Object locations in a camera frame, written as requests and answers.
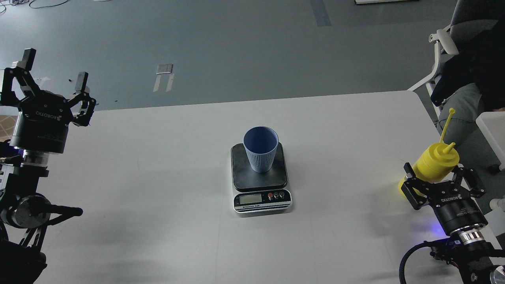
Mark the white office chair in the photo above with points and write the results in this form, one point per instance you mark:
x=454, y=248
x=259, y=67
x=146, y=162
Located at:
x=444, y=47

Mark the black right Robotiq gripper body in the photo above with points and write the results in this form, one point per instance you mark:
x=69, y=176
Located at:
x=455, y=208

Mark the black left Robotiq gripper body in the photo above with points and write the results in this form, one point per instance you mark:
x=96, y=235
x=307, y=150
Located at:
x=42, y=123

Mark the seated person in dark clothes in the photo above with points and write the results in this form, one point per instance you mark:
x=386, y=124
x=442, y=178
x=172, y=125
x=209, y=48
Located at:
x=472, y=81

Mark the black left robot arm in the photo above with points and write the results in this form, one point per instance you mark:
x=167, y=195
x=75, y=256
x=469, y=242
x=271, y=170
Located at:
x=25, y=213

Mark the blue ribbed plastic cup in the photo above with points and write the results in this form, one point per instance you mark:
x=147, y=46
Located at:
x=261, y=145

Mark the digital kitchen scale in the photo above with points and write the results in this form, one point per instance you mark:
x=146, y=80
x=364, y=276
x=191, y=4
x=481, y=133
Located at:
x=254, y=192

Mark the yellow squeeze seasoning bottle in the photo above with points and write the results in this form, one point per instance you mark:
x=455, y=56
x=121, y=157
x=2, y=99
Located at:
x=439, y=159

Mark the white box at right edge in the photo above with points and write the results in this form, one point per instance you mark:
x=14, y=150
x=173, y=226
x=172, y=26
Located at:
x=492, y=126

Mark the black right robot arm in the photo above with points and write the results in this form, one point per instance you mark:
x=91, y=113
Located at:
x=466, y=250

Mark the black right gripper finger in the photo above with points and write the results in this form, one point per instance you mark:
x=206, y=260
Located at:
x=417, y=191
x=466, y=182

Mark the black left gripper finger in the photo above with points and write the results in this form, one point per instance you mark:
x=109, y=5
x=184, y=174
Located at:
x=19, y=71
x=81, y=95

